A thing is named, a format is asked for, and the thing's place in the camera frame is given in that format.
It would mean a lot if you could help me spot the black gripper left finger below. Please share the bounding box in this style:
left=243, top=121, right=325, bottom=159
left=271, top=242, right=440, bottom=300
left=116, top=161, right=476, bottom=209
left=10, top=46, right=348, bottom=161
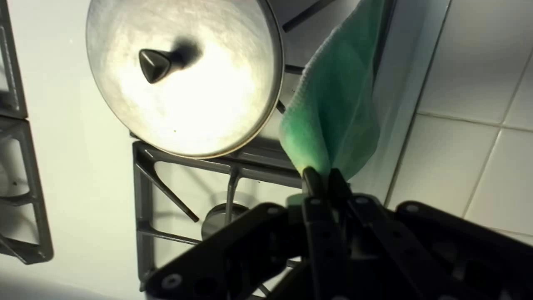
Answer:
left=303, top=167, right=351, bottom=300

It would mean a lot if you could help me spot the black stove grate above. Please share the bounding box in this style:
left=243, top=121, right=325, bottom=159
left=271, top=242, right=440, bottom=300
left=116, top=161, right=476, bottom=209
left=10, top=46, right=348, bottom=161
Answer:
left=131, top=0, right=356, bottom=291
left=0, top=0, right=53, bottom=266

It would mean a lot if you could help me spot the green cloth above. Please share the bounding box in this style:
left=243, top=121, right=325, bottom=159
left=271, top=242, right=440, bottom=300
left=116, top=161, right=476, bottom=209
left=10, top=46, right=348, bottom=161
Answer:
left=278, top=0, right=390, bottom=194

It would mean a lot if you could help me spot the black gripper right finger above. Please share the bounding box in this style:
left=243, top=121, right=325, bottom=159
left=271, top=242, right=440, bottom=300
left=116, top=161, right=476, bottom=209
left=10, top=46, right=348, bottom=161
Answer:
left=328, top=171, right=445, bottom=300

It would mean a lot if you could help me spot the small metal pot with lid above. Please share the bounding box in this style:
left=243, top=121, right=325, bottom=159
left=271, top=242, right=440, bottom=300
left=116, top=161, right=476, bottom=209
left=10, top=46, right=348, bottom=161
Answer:
left=85, top=0, right=285, bottom=159

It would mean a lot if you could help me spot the black front stove grate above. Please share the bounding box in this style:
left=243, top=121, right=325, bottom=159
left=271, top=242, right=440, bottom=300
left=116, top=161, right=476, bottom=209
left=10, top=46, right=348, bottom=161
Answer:
left=0, top=0, right=53, bottom=266

